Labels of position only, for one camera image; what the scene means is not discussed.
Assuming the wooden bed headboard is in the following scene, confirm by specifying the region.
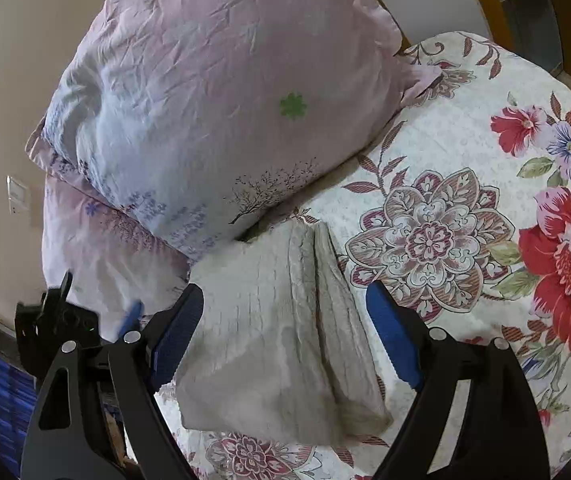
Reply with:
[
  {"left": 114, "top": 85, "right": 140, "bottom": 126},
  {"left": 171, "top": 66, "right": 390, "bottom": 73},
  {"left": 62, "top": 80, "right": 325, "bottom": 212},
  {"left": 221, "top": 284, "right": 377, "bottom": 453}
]
[{"left": 337, "top": 0, "right": 517, "bottom": 53}]

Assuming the grey knit garment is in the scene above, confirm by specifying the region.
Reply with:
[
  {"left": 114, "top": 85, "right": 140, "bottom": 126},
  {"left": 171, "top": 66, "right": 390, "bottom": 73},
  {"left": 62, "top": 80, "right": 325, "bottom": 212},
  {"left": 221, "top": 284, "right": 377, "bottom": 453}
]
[{"left": 175, "top": 219, "right": 392, "bottom": 445}]

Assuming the white wall switch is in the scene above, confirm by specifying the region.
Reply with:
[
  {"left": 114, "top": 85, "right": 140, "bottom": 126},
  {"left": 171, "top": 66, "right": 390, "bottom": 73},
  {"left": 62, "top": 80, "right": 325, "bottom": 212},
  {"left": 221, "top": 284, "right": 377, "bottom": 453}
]
[{"left": 6, "top": 176, "right": 30, "bottom": 214}]

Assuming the floral quilted bedspread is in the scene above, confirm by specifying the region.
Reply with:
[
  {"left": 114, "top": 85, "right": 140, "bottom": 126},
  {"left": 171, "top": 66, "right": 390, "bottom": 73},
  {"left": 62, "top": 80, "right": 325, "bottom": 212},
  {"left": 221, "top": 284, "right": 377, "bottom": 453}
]
[{"left": 156, "top": 32, "right": 571, "bottom": 479}]

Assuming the lower pink pillow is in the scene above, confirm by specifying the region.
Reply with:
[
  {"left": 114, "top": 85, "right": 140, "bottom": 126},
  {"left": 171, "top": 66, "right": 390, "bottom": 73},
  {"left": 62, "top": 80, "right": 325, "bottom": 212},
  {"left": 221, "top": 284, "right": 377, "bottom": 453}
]
[{"left": 42, "top": 176, "right": 189, "bottom": 341}]

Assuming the blue striped storage box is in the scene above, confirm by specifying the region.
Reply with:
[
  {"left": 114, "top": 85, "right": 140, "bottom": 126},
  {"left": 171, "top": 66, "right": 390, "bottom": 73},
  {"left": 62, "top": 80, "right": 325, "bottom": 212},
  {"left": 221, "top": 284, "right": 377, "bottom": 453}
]
[{"left": 0, "top": 357, "right": 37, "bottom": 478}]

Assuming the large pink-blue pillow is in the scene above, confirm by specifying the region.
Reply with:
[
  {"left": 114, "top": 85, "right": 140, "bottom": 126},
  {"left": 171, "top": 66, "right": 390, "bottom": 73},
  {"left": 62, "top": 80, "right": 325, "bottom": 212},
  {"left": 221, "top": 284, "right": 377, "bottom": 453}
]
[{"left": 26, "top": 0, "right": 441, "bottom": 260}]

